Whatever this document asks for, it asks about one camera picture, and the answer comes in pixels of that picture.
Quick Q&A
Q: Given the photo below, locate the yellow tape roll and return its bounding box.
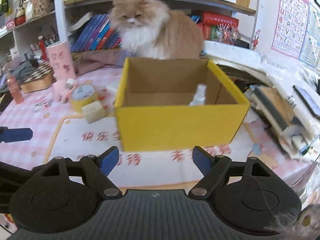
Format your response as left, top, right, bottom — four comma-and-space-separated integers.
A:
69, 84, 98, 113

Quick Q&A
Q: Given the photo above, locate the pink spray bottle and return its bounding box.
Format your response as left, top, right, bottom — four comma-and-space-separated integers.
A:
6, 73, 23, 104

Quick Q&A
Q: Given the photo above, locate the pink checkered tablecloth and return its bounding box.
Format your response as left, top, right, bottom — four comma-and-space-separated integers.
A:
1, 69, 313, 189

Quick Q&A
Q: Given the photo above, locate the small white spray bottle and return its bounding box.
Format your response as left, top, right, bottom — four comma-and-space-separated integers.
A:
189, 83, 207, 106

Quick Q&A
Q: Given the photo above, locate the white power adapter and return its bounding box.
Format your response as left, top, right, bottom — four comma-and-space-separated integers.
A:
106, 80, 120, 96

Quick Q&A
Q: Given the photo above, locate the white soap block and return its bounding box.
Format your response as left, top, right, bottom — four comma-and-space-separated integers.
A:
82, 101, 106, 124

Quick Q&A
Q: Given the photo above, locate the white shelf unit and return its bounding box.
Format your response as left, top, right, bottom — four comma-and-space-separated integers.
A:
1, 0, 257, 52

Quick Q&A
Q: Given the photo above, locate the wooden chess board box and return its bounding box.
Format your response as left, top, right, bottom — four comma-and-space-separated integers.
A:
20, 61, 54, 94

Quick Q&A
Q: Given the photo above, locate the yellow cardboard box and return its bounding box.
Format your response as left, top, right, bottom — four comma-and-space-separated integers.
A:
114, 57, 249, 152

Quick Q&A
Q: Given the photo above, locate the mauve folded cloth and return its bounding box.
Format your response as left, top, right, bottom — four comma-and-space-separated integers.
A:
73, 49, 135, 76

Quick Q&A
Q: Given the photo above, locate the red book set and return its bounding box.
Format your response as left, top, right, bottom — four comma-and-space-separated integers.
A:
197, 12, 239, 44

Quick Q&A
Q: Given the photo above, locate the pink glove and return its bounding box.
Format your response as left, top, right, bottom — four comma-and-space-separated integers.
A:
53, 78, 78, 103

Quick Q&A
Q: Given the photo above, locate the small white red box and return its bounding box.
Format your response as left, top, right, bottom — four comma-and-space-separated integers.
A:
33, 99, 52, 112

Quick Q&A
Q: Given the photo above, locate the black smartphone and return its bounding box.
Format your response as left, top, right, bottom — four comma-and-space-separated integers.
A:
293, 85, 320, 119

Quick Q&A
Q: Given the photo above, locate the row of colourful books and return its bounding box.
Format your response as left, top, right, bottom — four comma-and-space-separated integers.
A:
71, 14, 121, 53

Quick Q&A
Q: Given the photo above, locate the pink cylinder container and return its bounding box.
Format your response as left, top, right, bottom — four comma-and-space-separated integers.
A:
46, 41, 76, 80

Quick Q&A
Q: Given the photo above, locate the fluffy orange white cat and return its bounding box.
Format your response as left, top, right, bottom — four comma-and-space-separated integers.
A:
110, 0, 204, 60

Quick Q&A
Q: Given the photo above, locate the stack of books and papers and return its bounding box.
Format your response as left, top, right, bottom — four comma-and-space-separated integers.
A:
204, 41, 319, 162

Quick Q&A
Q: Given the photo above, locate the alphabet wall poster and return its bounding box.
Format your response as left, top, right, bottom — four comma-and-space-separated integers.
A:
271, 0, 309, 59

